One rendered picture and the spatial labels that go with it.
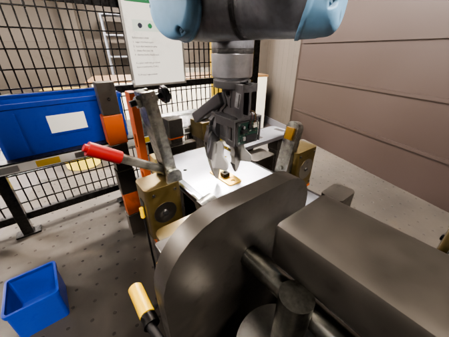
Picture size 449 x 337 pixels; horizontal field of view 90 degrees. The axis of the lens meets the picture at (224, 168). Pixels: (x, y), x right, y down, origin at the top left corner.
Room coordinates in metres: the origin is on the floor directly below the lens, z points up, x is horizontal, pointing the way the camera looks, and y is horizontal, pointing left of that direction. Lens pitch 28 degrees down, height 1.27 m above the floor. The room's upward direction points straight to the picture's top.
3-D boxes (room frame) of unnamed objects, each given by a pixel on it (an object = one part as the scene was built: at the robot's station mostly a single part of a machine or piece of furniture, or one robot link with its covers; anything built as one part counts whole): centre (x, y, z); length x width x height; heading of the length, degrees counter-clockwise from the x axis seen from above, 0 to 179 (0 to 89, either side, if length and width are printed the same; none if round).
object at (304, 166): (0.56, -0.21, 0.87); 0.12 x 0.07 x 0.35; 128
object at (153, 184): (0.36, 0.14, 0.87); 0.10 x 0.07 x 0.35; 128
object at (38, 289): (0.33, 0.45, 0.75); 0.11 x 0.10 x 0.09; 38
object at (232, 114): (0.44, -0.02, 1.16); 0.09 x 0.08 x 0.12; 38
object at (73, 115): (0.65, 0.47, 1.10); 0.30 x 0.17 x 0.13; 130
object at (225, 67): (0.45, -0.02, 1.24); 0.08 x 0.08 x 0.05
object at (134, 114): (0.45, 0.18, 0.95); 0.03 x 0.01 x 0.50; 38
